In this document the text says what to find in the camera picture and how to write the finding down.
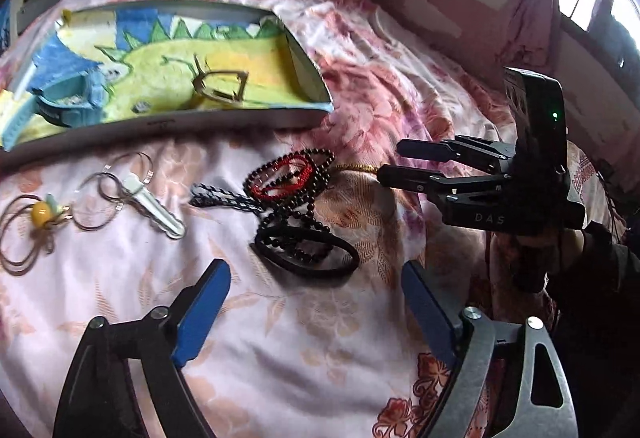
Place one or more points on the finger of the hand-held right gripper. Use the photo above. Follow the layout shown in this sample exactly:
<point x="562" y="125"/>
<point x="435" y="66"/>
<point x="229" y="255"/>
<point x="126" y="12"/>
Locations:
<point x="410" y="178"/>
<point x="425" y="148"/>

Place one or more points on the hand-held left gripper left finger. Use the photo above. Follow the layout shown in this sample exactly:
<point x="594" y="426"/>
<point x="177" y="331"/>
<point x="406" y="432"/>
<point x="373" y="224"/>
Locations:
<point x="200" y="313"/>

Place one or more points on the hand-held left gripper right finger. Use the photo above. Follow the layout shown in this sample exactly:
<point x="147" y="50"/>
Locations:
<point x="425" y="308"/>

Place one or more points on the white hair clip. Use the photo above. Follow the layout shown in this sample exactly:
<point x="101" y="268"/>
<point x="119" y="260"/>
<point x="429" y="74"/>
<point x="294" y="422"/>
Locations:
<point x="160" y="218"/>

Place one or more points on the white shallow box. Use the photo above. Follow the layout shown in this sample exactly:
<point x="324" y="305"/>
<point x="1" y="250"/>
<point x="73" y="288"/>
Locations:
<point x="200" y="121"/>

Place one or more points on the person's right hand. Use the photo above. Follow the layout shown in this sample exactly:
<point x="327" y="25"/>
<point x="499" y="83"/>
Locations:
<point x="525" y="263"/>

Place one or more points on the red patterned cloth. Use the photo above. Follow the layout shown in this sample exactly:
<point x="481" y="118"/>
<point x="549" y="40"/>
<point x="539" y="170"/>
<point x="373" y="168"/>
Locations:
<point x="592" y="183"/>

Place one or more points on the pink floral bedsheet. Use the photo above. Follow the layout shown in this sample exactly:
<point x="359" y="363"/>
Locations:
<point x="300" y="368"/>

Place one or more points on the light blue wristwatch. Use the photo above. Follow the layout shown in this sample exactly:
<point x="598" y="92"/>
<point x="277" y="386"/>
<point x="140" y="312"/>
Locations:
<point x="70" y="93"/>

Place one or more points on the brown glasses frame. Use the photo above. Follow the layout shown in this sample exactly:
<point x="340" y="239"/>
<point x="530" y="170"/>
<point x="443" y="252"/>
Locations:
<point x="244" y="83"/>

